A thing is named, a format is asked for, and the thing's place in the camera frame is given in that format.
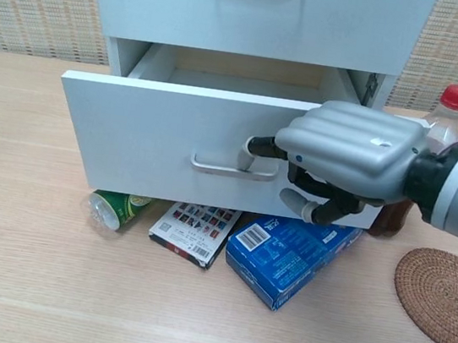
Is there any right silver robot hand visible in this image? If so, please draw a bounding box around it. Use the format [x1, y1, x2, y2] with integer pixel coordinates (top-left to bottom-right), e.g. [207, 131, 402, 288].
[229, 88, 435, 241]

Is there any green label plastic bottle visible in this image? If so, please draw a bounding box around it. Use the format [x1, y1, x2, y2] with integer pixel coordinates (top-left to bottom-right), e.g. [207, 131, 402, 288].
[76, 186, 155, 243]

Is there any red cap cola bottle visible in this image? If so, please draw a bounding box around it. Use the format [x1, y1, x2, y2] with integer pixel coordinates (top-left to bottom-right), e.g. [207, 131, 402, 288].
[366, 73, 458, 249]

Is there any round woven rattan coaster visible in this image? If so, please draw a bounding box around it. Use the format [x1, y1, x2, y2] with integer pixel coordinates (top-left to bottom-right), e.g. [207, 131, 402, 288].
[384, 243, 458, 343]

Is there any white card box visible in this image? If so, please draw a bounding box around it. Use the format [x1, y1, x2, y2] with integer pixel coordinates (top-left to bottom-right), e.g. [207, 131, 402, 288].
[144, 198, 244, 275]

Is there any blue Oreo cookie box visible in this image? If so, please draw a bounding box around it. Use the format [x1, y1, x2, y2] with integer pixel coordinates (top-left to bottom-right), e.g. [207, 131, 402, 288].
[217, 209, 365, 324]

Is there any white cabinet drawer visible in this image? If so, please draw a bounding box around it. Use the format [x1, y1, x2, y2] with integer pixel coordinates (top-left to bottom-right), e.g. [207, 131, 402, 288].
[45, 29, 402, 232]
[76, 0, 437, 83]

